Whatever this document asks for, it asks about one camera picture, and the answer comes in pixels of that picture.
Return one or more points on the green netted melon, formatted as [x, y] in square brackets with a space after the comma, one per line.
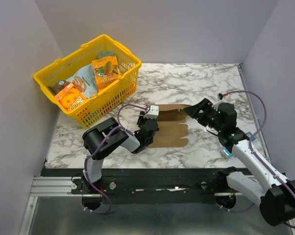
[105, 53]

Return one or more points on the teal small box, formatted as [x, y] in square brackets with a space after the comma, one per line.
[250, 135]

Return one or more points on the orange scrub daddy sponge box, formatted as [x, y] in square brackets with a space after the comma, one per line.
[70, 97]

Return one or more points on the small blue white packet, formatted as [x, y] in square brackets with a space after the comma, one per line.
[225, 153]

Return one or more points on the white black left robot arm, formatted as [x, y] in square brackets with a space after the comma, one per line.
[102, 139]

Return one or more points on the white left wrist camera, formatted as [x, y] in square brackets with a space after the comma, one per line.
[152, 112]

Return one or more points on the orange mango gummy bag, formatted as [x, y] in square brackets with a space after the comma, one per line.
[106, 71]

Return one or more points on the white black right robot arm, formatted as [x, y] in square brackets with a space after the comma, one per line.
[271, 191]

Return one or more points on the brown cardboard box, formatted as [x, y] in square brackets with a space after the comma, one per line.
[172, 127]

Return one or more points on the light blue cassava chips bag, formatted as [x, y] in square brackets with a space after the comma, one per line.
[83, 79]

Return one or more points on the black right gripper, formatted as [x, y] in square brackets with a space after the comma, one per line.
[204, 113]

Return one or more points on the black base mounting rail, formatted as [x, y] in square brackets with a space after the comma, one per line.
[149, 186]

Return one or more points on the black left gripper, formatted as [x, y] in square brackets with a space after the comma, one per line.
[140, 119]

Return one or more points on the yellow plastic shopping basket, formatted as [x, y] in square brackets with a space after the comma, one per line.
[77, 67]

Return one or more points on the aluminium extrusion frame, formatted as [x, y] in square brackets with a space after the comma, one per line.
[43, 187]

